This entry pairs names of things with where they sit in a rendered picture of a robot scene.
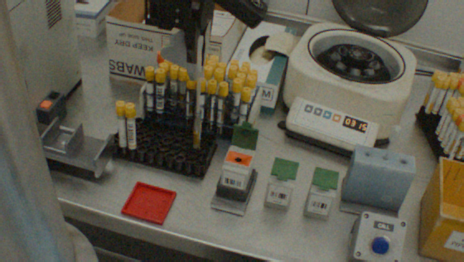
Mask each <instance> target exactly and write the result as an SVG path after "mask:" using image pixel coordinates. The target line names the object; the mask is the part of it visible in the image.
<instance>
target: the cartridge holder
mask: <svg viewBox="0 0 464 262"><path fill-rule="evenodd" d="M258 174H259V172H256V169H253V173H251V176H250V179H249V183H248V185H247V187H246V191H244V190H240V189H237V187H231V186H226V185H224V184H220V181H221V176H220V180H219V181H218V183H216V190H215V194H214V196H213V197H212V200H211V202H210V207H213V208H215V209H220V210H223V211H229V212H233V213H235V214H239V215H241V216H244V213H245V211H246V208H247V206H248V203H249V198H250V196H251V193H252V190H253V188H254V186H255V183H256V181H257V178H258Z"/></svg>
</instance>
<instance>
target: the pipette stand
mask: <svg viewBox="0 0 464 262"><path fill-rule="evenodd" d="M386 152H387V151H384V150H381V149H377V148H370V147H366V146H362V145H358V144H356V145H355V149H354V152H353V154H352V157H351V160H350V165H349V167H348V170H347V173H346V175H345V178H343V179H342V184H341V204H340V210H341V211H347V212H350V213H358V214H361V213H362V212H363V211H368V212H371V213H375V214H378V215H379V214H381V215H384V216H390V217H393V218H396V219H398V213H399V210H400V208H401V206H402V204H403V202H404V199H405V197H406V195H407V193H408V190H409V188H410V187H411V185H412V183H413V179H414V176H415V174H416V164H415V157H414V156H411V155H408V154H403V153H402V154H399V153H393V152H390V153H389V156H388V159H387V160H384V157H385V154H386Z"/></svg>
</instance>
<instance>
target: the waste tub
mask: <svg viewBox="0 0 464 262"><path fill-rule="evenodd" d="M418 254H419V255H421V256H423V257H426V258H427V257H428V258H431V259H434V260H440V261H442V262H464V163H463V162H461V163H460V162H457V161H454V160H451V159H449V158H443V157H439V163H438V165H437V167H436V169H435V171H434V173H433V176H432V178H431V180H430V182H429V184H428V186H427V188H426V190H425V192H424V194H423V197H422V204H421V211H420V230H419V247H418Z"/></svg>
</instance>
